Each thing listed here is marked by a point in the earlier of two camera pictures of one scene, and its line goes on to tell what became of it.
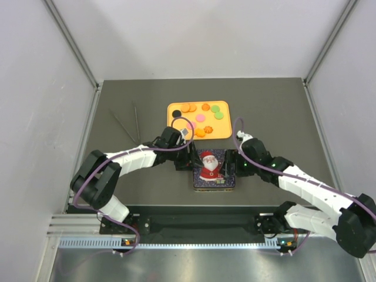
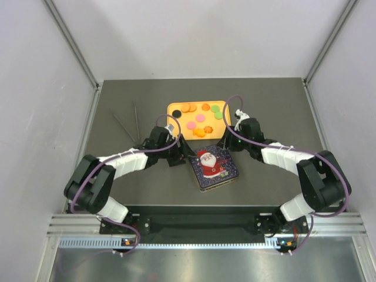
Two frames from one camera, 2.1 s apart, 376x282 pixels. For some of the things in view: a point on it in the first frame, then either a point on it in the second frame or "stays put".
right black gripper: x=232 y=155 -> x=227 y=143
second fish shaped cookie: x=200 y=132 stays put
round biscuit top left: x=185 y=107 stays put
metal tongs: x=138 y=140 stays put
